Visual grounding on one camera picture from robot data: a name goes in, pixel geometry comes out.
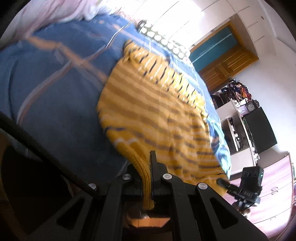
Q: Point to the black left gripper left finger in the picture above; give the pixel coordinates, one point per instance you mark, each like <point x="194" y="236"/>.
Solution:
<point x="97" y="217"/>

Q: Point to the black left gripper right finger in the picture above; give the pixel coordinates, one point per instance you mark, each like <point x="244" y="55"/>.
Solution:
<point x="197" y="212"/>

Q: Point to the yellow striped knit sweater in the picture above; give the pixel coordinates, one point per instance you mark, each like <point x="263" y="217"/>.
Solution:
<point x="146" y="106"/>

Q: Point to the pink drawer cabinet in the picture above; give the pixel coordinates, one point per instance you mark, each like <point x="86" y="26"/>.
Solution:
<point x="272" y="214"/>

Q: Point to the white bookshelf unit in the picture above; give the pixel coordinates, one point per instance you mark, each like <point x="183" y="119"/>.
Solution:
<point x="230" y="103"/>

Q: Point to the black monitor screen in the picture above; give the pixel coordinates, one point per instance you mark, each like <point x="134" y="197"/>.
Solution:
<point x="261" y="130"/>

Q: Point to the small round clock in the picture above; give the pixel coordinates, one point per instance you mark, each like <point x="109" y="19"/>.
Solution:
<point x="250" y="107"/>

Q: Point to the brown wooden door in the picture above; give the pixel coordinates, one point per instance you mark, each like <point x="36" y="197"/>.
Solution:
<point x="221" y="56"/>

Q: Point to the blue patterned bedsheet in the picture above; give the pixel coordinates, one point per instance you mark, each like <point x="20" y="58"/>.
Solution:
<point x="52" y="92"/>

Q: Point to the green white patterned cushion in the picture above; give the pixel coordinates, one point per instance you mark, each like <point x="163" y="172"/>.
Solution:
<point x="152" y="32"/>

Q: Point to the pink white floral pillow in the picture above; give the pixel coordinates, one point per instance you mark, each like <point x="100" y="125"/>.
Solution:
<point x="40" y="13"/>

